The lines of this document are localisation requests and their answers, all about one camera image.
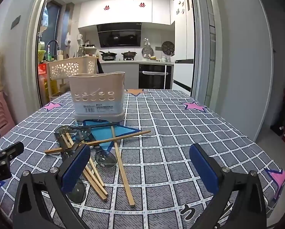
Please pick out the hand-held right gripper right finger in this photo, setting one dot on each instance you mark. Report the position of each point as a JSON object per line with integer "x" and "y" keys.
{"x": 204, "y": 169}

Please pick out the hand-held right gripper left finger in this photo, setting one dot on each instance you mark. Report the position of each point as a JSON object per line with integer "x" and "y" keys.
{"x": 76, "y": 169}

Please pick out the dark translucent spoon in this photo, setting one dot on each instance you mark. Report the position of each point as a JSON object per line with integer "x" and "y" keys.
{"x": 105, "y": 158}
{"x": 76, "y": 192}
{"x": 83, "y": 132}
{"x": 68, "y": 153}

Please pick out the wooden chopstick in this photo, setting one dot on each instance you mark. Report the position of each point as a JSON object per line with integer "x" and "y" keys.
{"x": 100, "y": 183}
{"x": 123, "y": 171}
{"x": 94, "y": 172}
{"x": 123, "y": 137}

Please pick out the blue star mat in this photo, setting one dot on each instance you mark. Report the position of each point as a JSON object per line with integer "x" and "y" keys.
{"x": 95, "y": 183}

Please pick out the dark slotted spoon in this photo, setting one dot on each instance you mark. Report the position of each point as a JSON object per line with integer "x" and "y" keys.
{"x": 61, "y": 130}

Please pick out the beige plastic utensil holder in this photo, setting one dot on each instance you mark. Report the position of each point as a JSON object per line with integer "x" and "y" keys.
{"x": 97, "y": 85}

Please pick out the grey checked star tablecloth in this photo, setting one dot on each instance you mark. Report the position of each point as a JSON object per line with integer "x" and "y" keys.
{"x": 168, "y": 136}

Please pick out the red box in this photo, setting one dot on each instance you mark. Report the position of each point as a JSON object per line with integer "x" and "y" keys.
{"x": 42, "y": 68}

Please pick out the green plastic basket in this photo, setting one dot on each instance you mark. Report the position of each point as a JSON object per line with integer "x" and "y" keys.
{"x": 41, "y": 55}

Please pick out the beige perforated basket cart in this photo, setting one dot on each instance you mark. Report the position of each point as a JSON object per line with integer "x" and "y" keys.
{"x": 61, "y": 69}

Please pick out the knife block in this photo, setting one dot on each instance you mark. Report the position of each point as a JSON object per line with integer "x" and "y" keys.
{"x": 60, "y": 56}

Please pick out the black built-in oven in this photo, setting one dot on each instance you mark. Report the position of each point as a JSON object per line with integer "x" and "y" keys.
{"x": 154, "y": 76}

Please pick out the black kitchen faucet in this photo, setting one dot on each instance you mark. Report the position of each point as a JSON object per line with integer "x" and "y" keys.
{"x": 52, "y": 42}

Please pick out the black wok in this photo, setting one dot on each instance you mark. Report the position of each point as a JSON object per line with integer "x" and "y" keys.
{"x": 108, "y": 55}

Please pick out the hanging white plastic bag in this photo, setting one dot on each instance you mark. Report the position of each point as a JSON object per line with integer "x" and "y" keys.
{"x": 67, "y": 39}

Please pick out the black cooking pot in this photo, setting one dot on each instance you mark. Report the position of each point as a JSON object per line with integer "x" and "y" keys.
{"x": 129, "y": 54}

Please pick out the round metal steamer rack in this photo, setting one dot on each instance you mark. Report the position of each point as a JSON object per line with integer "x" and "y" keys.
{"x": 147, "y": 52}

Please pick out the white refrigerator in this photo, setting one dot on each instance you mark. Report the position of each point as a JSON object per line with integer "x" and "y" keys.
{"x": 183, "y": 40}

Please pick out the black range hood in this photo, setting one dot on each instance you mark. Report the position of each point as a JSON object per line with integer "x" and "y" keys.
{"x": 119, "y": 35}

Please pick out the white upper cabinets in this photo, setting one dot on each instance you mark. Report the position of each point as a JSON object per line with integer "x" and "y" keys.
{"x": 123, "y": 12}

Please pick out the dark wall panel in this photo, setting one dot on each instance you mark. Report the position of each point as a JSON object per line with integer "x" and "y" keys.
{"x": 15, "y": 22}

